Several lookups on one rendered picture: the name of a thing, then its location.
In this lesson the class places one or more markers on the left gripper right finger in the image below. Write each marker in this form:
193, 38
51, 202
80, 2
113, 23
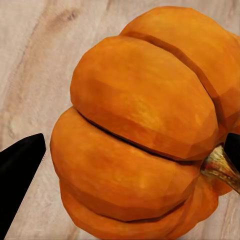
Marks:
232, 149

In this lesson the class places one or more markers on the pumpkin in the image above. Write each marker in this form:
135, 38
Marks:
140, 153

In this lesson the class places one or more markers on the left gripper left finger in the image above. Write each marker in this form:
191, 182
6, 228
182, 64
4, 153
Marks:
18, 166

